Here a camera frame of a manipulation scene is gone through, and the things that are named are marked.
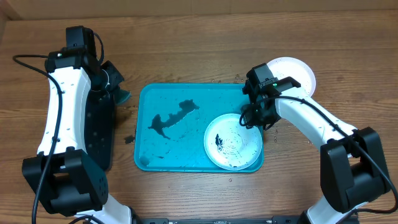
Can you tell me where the green scouring sponge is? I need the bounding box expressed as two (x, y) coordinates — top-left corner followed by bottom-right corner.
(113, 87), (131, 105)

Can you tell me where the light blue-rimmed plate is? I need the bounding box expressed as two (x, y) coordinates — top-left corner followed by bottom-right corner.
(203, 113), (264, 172)

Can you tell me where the white plate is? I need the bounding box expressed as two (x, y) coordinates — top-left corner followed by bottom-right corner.
(267, 57), (317, 96)

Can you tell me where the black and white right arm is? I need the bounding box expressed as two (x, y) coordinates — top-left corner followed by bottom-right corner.
(239, 75), (397, 223)

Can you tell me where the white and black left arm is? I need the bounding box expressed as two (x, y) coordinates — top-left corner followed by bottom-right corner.
(22, 26), (139, 223)

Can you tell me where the black water tray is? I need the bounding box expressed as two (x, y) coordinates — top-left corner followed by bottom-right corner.
(84, 91), (116, 171)

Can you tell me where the teal plastic serving tray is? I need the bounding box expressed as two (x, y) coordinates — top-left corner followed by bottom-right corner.
(134, 83), (264, 173)

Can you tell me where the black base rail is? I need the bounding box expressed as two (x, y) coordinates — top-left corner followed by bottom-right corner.
(130, 215), (307, 224)

